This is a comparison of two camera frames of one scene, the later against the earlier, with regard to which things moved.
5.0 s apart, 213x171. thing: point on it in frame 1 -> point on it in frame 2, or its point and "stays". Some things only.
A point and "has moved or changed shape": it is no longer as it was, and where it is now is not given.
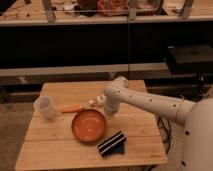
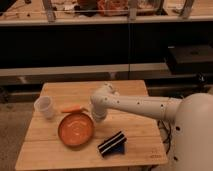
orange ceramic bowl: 88,125 has moved or changed shape
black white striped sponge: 113,145 stays
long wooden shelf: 73,12 stays
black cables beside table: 167,128 stays
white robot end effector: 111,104 -> 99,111
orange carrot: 73,108 stays
